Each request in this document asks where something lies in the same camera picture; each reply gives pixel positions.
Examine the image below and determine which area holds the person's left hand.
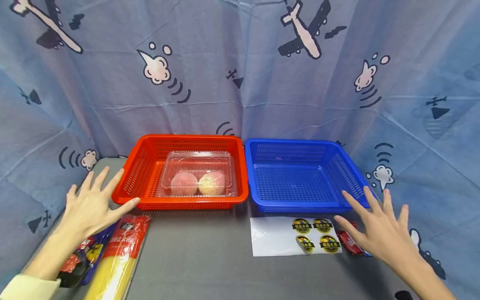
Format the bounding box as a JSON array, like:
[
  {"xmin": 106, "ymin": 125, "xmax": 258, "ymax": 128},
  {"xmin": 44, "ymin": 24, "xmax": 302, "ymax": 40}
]
[{"xmin": 52, "ymin": 167, "xmax": 141, "ymax": 250}]

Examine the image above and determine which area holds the person's right hand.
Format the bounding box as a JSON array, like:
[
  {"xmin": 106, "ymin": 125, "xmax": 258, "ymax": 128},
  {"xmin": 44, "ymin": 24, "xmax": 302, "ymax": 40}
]
[{"xmin": 333, "ymin": 186, "xmax": 423, "ymax": 274}]

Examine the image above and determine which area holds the person's left forearm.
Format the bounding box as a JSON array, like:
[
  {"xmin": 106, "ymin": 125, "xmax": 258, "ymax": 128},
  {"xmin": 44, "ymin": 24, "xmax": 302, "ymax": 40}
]
[{"xmin": 0, "ymin": 233, "xmax": 72, "ymax": 300}]

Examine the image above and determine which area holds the person's right forearm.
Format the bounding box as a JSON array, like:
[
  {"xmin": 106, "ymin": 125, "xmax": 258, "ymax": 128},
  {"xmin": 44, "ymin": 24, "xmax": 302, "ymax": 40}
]
[{"xmin": 398, "ymin": 257, "xmax": 458, "ymax": 300}]

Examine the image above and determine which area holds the small red snack packet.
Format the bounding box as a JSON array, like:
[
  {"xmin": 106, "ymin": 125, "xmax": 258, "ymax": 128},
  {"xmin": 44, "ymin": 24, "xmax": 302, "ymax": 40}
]
[{"xmin": 336, "ymin": 222, "xmax": 371, "ymax": 256}]

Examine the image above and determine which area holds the round black yellow sticker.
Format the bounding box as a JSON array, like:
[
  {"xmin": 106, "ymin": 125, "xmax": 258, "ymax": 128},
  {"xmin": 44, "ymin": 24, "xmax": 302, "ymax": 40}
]
[
  {"xmin": 312, "ymin": 218, "xmax": 334, "ymax": 234},
  {"xmin": 319, "ymin": 235, "xmax": 341, "ymax": 254},
  {"xmin": 296, "ymin": 235, "xmax": 315, "ymax": 254},
  {"xmin": 292, "ymin": 218, "xmax": 312, "ymax": 234}
]

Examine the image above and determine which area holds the red plastic basket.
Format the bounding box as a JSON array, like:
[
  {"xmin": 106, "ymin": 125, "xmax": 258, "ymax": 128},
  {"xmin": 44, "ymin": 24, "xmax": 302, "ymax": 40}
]
[{"xmin": 111, "ymin": 134, "xmax": 250, "ymax": 210}]

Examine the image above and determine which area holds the yellow noodle packet red label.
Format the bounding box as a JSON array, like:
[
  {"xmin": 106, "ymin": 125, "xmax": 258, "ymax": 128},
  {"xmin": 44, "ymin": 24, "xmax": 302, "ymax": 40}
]
[{"xmin": 83, "ymin": 214, "xmax": 152, "ymax": 300}]

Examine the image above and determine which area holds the blue and red packet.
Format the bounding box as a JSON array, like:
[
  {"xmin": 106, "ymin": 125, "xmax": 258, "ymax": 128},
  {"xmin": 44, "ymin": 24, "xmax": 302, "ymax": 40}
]
[{"xmin": 56, "ymin": 223, "xmax": 118, "ymax": 288}]

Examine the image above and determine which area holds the blue plastic basket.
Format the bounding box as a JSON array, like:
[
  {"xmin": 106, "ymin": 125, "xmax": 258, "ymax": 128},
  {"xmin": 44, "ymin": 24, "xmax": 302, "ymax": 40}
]
[{"xmin": 244, "ymin": 138, "xmax": 377, "ymax": 214}]

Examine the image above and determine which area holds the white sticker sheet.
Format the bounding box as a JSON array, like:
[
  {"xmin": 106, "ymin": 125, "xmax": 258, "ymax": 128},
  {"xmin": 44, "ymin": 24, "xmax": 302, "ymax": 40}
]
[{"xmin": 250, "ymin": 216, "xmax": 343, "ymax": 257}]

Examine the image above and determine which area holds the clear plastic clamshell box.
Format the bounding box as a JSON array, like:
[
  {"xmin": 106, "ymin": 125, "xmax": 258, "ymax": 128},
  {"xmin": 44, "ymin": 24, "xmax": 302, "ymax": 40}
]
[{"xmin": 156, "ymin": 150, "xmax": 238, "ymax": 198}]

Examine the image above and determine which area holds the yellow pink peach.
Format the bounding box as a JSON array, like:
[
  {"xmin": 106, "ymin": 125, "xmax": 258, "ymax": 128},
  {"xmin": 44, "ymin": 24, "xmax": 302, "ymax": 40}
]
[{"xmin": 198, "ymin": 171, "xmax": 226, "ymax": 196}]

